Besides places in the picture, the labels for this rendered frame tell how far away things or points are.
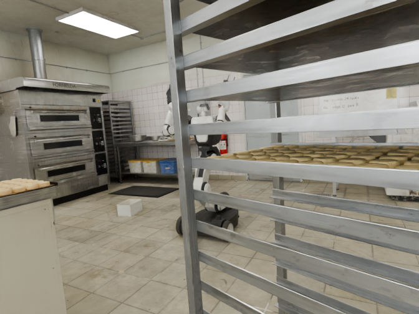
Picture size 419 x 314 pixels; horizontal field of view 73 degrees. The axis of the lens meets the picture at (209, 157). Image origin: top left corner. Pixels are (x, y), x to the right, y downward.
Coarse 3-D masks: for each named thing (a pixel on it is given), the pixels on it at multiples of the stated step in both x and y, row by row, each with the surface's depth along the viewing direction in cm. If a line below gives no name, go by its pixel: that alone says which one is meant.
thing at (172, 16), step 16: (176, 0) 72; (176, 16) 72; (176, 32) 72; (176, 48) 72; (176, 64) 73; (176, 80) 73; (176, 96) 74; (176, 112) 74; (176, 128) 75; (176, 144) 76; (176, 160) 77; (192, 176) 78; (192, 192) 78; (192, 208) 78; (192, 224) 78; (192, 240) 78; (192, 256) 79; (192, 272) 79; (192, 288) 80; (192, 304) 81
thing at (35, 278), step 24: (0, 216) 124; (24, 216) 132; (48, 216) 141; (0, 240) 124; (24, 240) 132; (48, 240) 141; (0, 264) 124; (24, 264) 132; (48, 264) 141; (0, 288) 124; (24, 288) 132; (48, 288) 142; (0, 312) 124; (24, 312) 132; (48, 312) 142
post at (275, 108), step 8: (272, 104) 105; (280, 104) 106; (272, 112) 105; (280, 112) 106; (272, 136) 107; (280, 136) 107; (272, 176) 109; (280, 184) 108; (280, 200) 108; (280, 224) 110; (280, 232) 110; (280, 272) 113; (280, 312) 115
